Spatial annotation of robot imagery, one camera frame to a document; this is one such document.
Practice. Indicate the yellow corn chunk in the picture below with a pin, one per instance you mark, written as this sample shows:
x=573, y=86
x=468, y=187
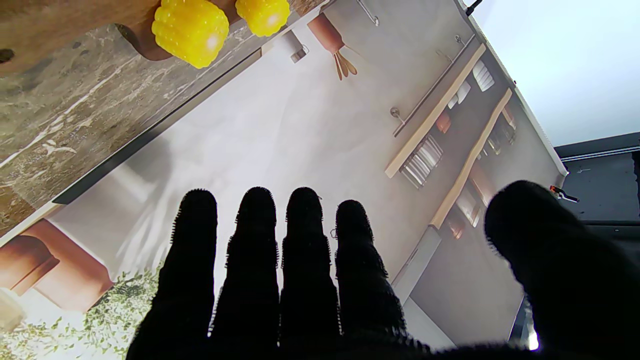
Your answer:
x=262, y=15
x=190, y=31

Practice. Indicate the printed kitchen backdrop banner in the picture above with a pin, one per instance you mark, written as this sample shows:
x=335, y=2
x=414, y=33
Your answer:
x=280, y=140

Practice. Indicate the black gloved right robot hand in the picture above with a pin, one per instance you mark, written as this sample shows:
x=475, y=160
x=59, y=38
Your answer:
x=300, y=310

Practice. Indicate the red and black clamp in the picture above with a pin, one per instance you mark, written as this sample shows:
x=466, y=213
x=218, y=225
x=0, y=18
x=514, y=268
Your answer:
x=562, y=193

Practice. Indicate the brown wooden cutting board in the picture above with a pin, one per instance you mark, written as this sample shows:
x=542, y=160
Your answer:
x=50, y=25

